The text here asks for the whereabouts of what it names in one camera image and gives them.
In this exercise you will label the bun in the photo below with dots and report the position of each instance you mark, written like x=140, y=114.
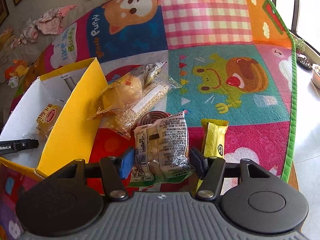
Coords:
x=118, y=96

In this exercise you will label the white small plush toy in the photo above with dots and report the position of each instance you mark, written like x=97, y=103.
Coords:
x=14, y=81

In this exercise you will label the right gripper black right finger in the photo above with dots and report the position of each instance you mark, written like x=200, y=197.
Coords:
x=206, y=165

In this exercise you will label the small clear snack packet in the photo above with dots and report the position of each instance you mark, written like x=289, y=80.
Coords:
x=146, y=73

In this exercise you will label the yellow cardboard box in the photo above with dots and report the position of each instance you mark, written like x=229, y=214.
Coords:
x=76, y=86

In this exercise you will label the biscuit ball snack bag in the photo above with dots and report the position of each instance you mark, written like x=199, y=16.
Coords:
x=162, y=152

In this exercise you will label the potted plants on sill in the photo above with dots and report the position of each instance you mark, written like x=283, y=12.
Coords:
x=307, y=58

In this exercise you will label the colourful cartoon play mat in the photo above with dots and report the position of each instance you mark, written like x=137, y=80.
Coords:
x=235, y=60

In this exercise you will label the brown coil disc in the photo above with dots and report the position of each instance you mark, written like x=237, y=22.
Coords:
x=151, y=117

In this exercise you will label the orange plush toy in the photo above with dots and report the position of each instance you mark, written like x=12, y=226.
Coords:
x=18, y=69

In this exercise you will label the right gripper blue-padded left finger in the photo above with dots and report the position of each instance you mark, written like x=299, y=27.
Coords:
x=118, y=166

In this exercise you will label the yellow snack bar packet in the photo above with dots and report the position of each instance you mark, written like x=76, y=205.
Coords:
x=213, y=145

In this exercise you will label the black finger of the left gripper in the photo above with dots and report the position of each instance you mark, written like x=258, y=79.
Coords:
x=14, y=146

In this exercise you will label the bun packet inside box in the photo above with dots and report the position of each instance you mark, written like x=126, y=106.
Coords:
x=47, y=119

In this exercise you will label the sesame stick clear packet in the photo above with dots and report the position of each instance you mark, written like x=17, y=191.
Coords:
x=122, y=123

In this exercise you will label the pink baby clothes pile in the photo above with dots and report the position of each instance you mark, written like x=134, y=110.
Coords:
x=50, y=23

